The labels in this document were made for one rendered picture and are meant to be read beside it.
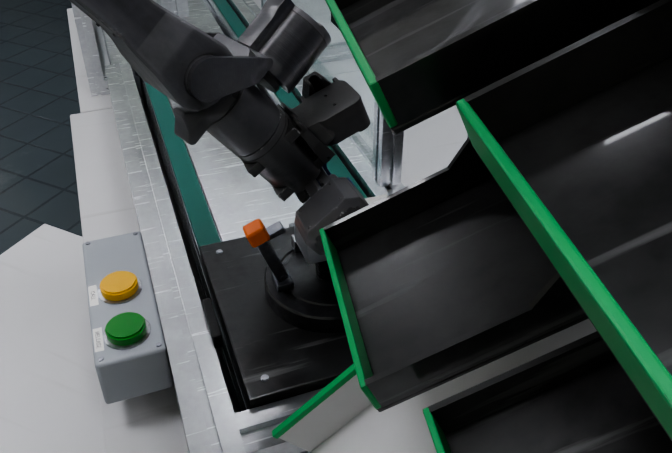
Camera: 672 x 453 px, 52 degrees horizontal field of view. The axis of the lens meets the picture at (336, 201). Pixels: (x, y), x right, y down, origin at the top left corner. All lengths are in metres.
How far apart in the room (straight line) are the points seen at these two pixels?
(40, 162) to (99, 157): 1.82
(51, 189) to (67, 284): 1.90
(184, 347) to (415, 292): 0.37
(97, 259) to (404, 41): 0.61
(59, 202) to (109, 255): 1.94
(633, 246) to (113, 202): 0.99
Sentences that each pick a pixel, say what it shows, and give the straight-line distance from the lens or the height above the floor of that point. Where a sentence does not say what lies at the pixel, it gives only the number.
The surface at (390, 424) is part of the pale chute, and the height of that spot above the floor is 1.05.
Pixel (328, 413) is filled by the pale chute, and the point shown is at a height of 1.04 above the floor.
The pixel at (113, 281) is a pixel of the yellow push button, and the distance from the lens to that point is 0.80.
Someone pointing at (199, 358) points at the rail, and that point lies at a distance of 0.71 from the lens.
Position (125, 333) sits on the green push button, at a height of 0.97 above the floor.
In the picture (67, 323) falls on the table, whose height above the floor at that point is 0.86.
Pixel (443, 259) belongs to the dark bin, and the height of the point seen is 1.22.
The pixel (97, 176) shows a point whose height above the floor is 0.86.
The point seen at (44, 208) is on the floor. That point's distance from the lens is 2.78.
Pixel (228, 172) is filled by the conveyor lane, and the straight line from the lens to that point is 1.06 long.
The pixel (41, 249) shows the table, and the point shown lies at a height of 0.86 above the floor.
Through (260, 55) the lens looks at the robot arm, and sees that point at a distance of 0.57.
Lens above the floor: 1.47
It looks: 35 degrees down
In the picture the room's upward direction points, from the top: straight up
